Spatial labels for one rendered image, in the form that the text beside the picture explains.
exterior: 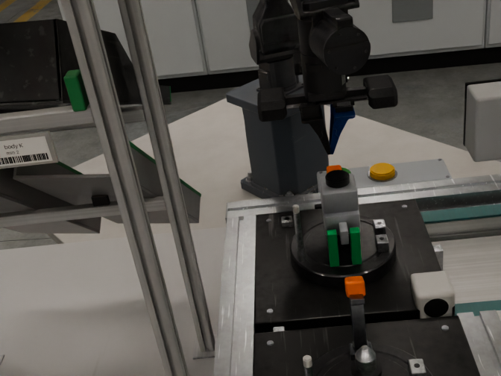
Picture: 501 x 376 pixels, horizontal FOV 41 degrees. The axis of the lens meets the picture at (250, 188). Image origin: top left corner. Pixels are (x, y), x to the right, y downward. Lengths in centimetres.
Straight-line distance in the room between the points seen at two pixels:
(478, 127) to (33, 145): 42
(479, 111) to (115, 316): 63
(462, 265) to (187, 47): 317
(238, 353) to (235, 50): 325
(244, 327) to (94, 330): 29
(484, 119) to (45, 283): 77
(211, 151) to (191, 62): 258
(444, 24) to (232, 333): 326
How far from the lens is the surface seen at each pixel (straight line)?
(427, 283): 83
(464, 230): 104
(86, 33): 55
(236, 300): 88
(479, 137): 69
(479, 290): 94
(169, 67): 405
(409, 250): 91
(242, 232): 100
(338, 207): 83
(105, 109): 57
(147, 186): 80
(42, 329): 109
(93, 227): 100
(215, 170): 138
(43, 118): 59
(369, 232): 91
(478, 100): 67
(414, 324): 80
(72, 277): 117
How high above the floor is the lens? 152
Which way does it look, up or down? 31 degrees down
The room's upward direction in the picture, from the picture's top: 9 degrees counter-clockwise
